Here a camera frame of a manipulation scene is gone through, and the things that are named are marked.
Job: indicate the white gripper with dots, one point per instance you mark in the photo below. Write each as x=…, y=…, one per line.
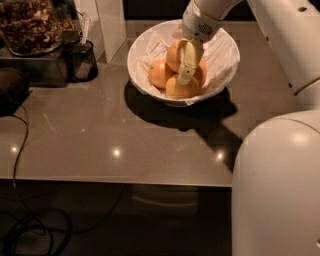
x=197, y=24

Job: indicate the orange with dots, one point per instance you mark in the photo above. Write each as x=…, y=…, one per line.
x=173, y=54
x=159, y=72
x=174, y=90
x=201, y=73

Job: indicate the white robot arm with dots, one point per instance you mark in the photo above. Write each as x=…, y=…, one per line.
x=275, y=205

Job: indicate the white bowl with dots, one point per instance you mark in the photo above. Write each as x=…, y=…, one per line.
x=146, y=40

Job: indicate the white paper bowl liner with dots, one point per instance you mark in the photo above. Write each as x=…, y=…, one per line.
x=220, y=53

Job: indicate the white upright box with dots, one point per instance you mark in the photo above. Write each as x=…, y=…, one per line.
x=107, y=28

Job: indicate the white packet in cup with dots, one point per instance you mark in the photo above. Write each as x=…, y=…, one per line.
x=84, y=31

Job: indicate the black mesh cup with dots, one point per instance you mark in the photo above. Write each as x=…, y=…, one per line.
x=81, y=61

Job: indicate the metal box stand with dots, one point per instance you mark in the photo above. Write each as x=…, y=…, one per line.
x=49, y=70

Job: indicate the glass jar of nuts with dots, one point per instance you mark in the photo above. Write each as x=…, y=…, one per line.
x=30, y=27

